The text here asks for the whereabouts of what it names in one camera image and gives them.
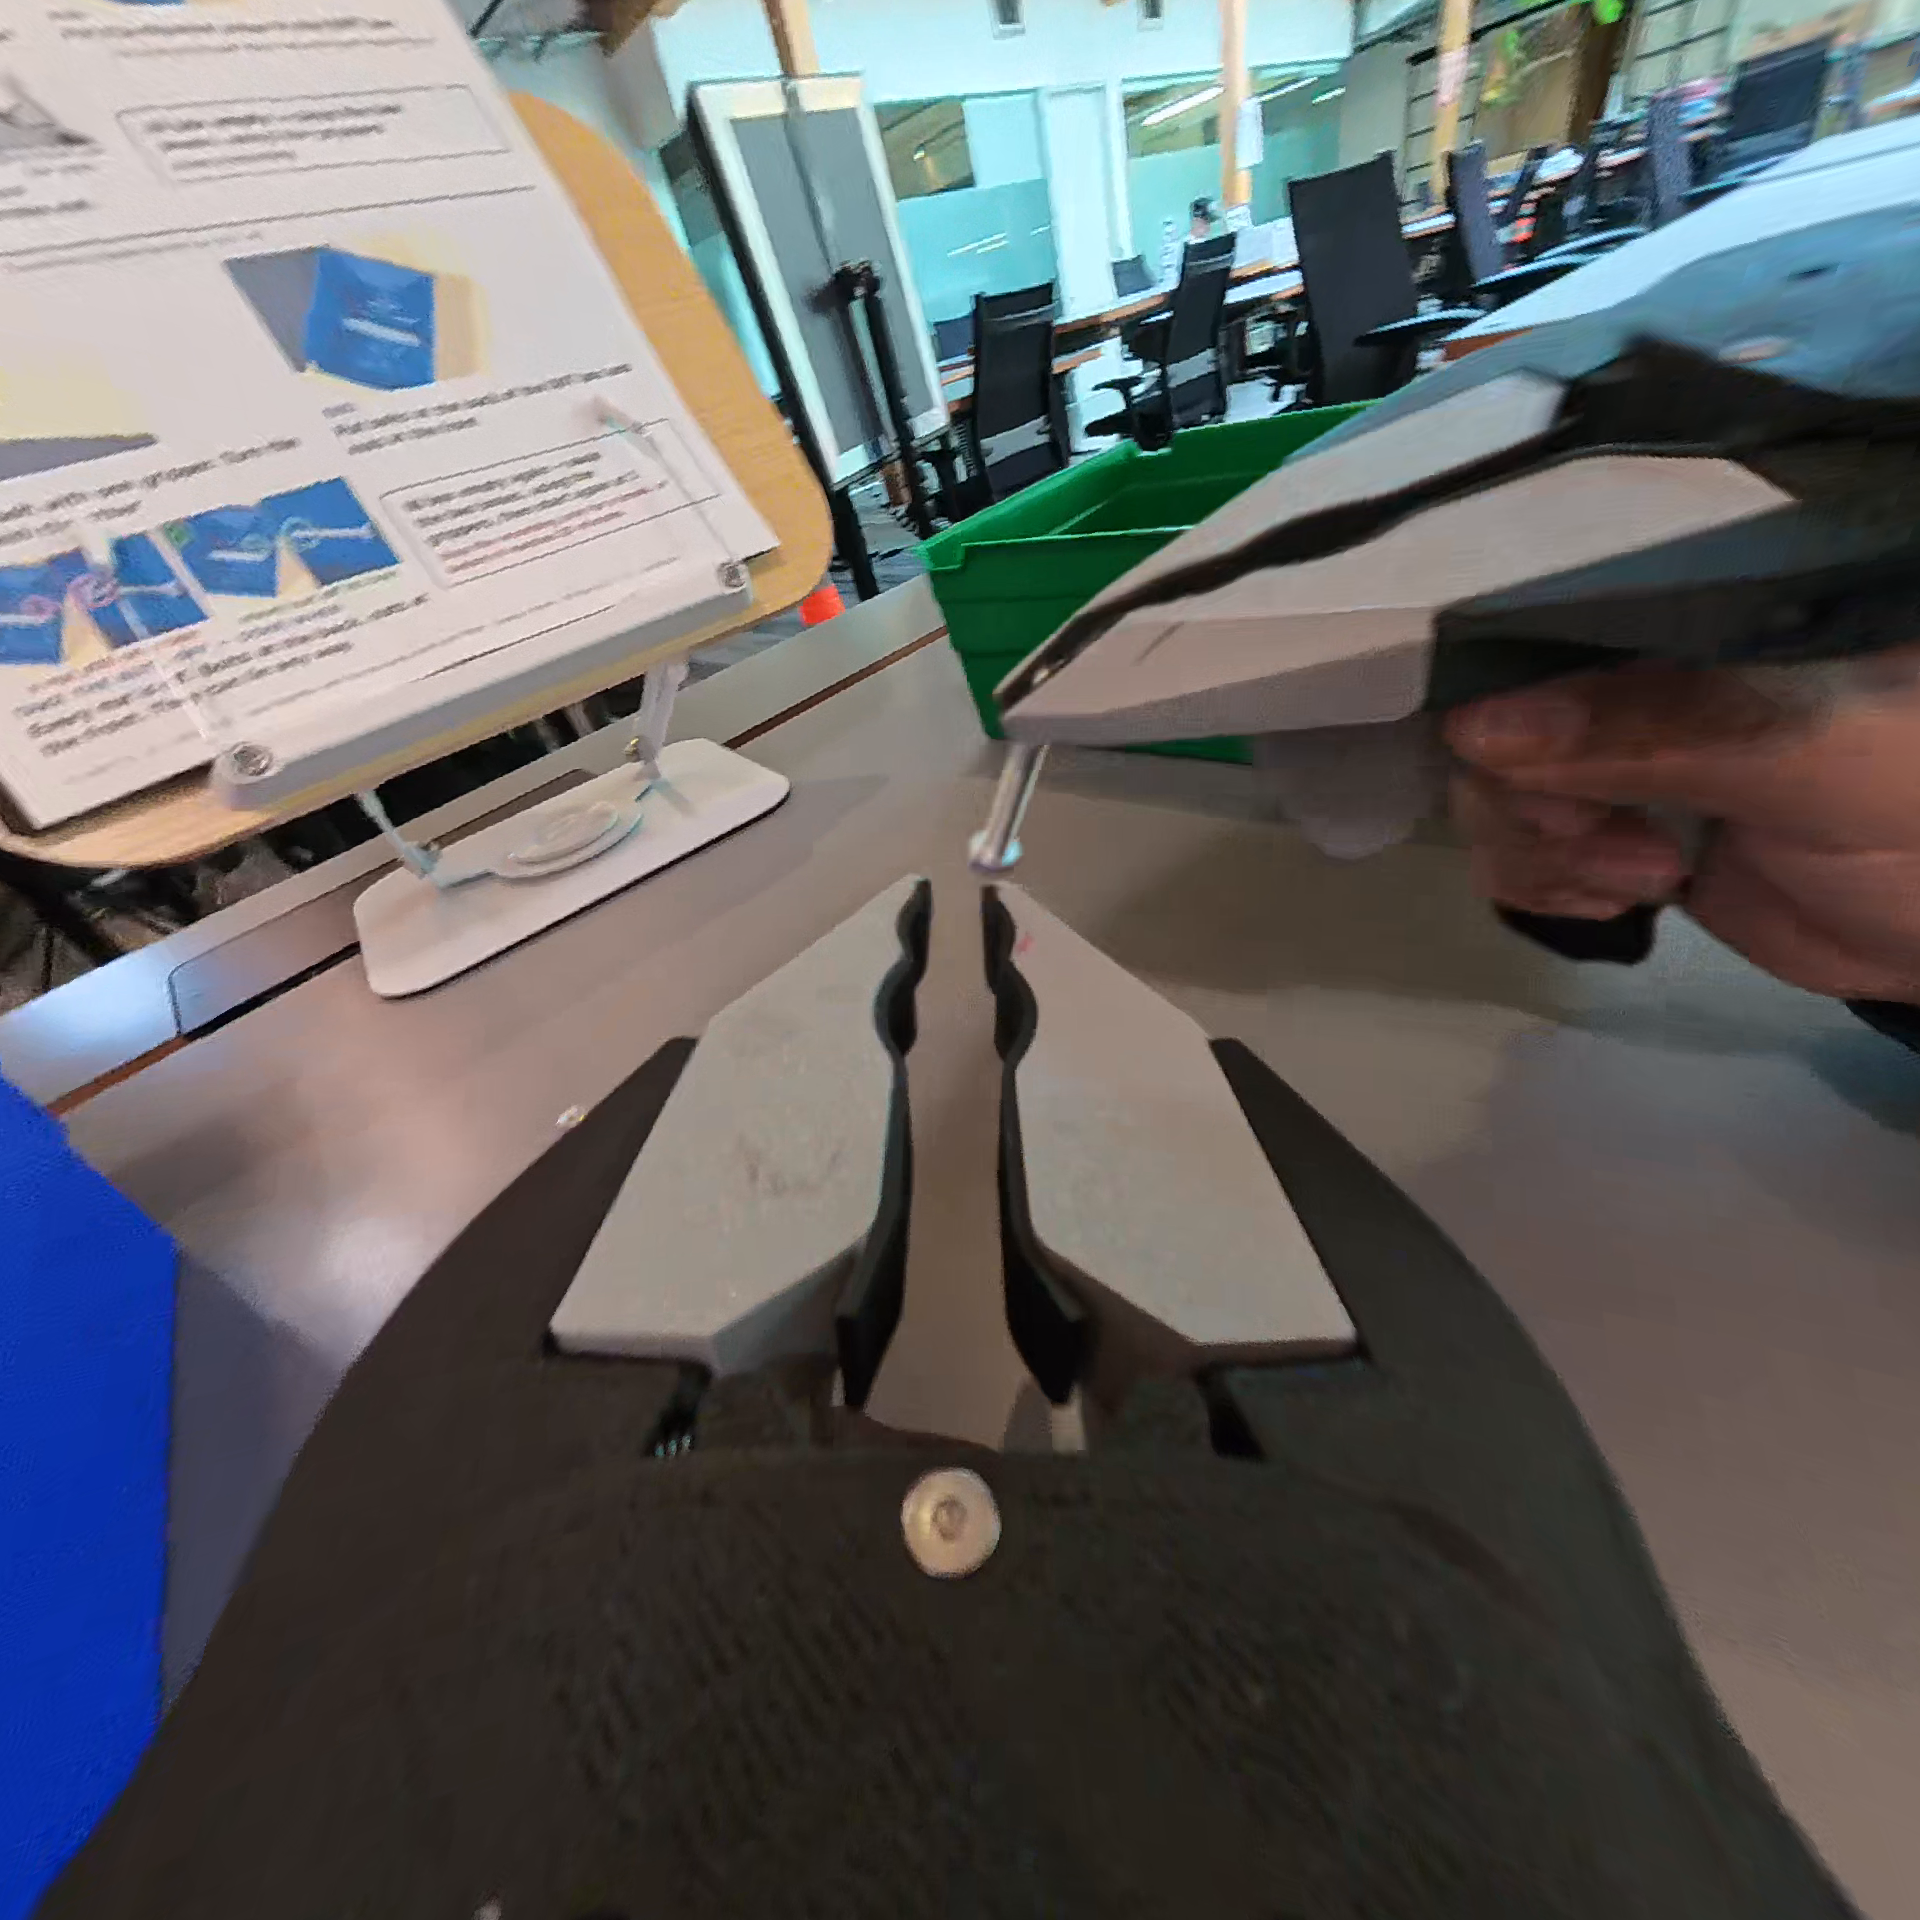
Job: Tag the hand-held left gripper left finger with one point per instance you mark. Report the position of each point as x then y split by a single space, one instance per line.
735 1186

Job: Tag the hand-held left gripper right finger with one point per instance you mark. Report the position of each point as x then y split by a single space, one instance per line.
1186 1186

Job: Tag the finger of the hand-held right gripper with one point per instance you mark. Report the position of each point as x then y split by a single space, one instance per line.
1320 630
1425 426

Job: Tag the green plastic bin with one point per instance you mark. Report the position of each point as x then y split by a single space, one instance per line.
1050 571

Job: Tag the silver metal bolt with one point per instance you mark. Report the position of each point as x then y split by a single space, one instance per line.
1007 801

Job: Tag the blue plastic bin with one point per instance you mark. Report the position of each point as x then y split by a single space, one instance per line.
76 1501

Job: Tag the person's right hand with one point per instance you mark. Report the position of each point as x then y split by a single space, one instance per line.
1770 811

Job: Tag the group of black office chairs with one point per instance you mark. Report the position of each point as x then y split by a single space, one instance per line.
1335 286

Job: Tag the wooden board document stand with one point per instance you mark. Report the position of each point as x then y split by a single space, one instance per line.
571 886

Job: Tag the orange traffic cone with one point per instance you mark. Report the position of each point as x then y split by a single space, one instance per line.
819 606

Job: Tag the black tripod stand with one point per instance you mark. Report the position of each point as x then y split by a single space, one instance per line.
870 346

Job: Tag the grey panel on stand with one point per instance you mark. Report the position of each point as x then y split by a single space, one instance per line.
780 241

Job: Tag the printed instruction sheet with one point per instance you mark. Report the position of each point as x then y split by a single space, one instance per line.
300 450

